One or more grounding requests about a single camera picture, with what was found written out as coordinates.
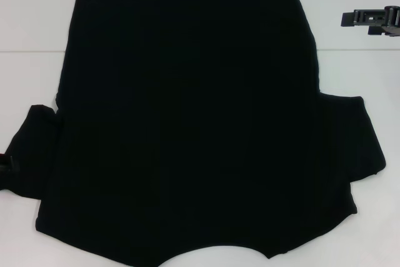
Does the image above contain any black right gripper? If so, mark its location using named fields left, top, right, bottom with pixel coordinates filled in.
left=341, top=5, right=400, bottom=38

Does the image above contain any black t-shirt with white print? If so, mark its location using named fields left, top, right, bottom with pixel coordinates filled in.
left=0, top=0, right=388, bottom=267

